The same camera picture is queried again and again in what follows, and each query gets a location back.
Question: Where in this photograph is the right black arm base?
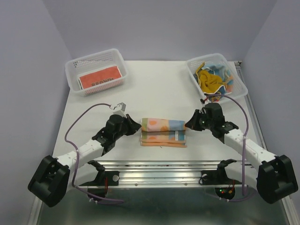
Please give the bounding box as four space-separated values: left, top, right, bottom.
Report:
199 159 241 185

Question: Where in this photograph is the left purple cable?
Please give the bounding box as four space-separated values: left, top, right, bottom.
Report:
64 103 125 204

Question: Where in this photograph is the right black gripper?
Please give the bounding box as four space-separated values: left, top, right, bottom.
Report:
184 109 214 131

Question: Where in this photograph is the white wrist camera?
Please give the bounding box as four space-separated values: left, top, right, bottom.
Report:
200 95 211 105
110 102 126 118

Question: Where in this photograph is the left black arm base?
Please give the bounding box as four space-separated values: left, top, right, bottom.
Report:
77 160 120 187

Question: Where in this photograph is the left white plastic basket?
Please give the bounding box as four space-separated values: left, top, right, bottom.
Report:
65 49 128 97

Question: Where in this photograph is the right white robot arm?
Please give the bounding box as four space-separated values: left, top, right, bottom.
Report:
185 103 299 204

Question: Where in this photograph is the aluminium mounting rail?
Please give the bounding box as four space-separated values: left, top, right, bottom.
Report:
97 159 242 188

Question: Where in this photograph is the white plastic basket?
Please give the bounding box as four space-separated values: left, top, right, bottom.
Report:
65 49 128 97
186 53 248 103

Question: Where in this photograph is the right aluminium side rail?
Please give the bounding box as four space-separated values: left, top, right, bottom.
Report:
234 61 267 149

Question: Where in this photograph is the right white plastic basket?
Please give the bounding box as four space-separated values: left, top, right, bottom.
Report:
186 53 248 103

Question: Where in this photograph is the brown bear towel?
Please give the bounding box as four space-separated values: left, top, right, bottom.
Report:
78 66 122 90

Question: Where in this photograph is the light blue colourful towel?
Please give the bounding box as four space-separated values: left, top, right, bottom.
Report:
204 64 234 95

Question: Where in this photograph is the yellow blue hello towel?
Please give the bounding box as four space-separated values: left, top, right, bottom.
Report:
194 63 226 96

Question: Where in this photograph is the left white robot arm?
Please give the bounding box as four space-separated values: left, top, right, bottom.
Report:
28 114 141 207

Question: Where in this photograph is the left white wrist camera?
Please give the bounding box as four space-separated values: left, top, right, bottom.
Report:
110 102 126 118

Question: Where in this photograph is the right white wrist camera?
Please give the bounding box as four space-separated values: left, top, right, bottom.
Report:
200 95 211 105

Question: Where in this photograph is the orange plush towel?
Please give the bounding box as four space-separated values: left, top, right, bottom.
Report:
140 118 187 148

